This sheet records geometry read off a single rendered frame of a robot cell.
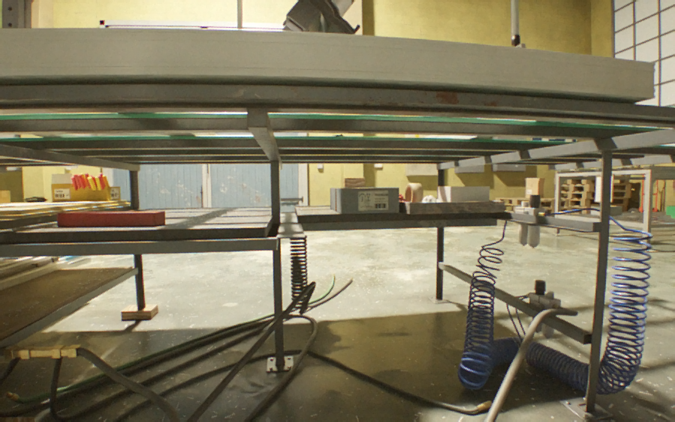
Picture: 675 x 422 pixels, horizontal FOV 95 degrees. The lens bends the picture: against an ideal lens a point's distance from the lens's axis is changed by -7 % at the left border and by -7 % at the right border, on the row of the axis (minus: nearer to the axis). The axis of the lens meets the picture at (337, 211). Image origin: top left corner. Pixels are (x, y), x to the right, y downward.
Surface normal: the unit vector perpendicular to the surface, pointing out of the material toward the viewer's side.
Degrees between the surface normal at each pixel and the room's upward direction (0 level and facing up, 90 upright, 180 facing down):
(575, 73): 90
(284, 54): 90
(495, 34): 90
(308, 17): 87
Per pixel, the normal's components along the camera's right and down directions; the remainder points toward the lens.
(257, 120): 0.15, 0.07
